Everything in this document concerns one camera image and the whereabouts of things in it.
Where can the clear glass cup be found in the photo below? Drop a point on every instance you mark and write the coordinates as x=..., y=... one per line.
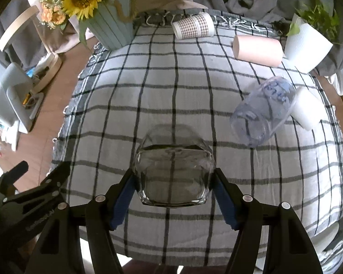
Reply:
x=174, y=174

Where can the grey plastic stand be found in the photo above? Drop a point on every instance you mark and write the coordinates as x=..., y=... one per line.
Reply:
x=8, y=97

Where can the clear plastic jar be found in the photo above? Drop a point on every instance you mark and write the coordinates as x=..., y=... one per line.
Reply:
x=261, y=111

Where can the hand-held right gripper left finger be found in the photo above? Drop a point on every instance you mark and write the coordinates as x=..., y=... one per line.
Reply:
x=122, y=205

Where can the plain white cup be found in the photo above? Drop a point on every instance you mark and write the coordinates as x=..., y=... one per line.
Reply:
x=308, y=108

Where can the light blue wooden flower pot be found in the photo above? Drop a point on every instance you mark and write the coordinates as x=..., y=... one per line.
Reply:
x=111, y=25

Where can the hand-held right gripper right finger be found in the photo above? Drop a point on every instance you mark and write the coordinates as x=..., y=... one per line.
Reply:
x=226, y=205

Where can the black white checked tablecloth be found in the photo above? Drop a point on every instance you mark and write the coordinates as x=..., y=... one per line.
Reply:
x=171, y=91

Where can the white ribbed plant pot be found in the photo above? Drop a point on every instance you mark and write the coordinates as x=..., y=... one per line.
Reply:
x=307, y=48

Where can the green leafy plant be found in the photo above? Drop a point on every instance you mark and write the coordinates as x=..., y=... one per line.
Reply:
x=321, y=17

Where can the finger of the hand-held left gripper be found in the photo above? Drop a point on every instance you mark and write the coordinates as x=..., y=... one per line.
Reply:
x=47, y=189
x=13, y=174

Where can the pink cup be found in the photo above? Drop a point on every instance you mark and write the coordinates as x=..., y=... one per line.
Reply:
x=258, y=50

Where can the brown checked cup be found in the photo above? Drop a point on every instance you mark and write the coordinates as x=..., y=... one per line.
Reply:
x=193, y=26

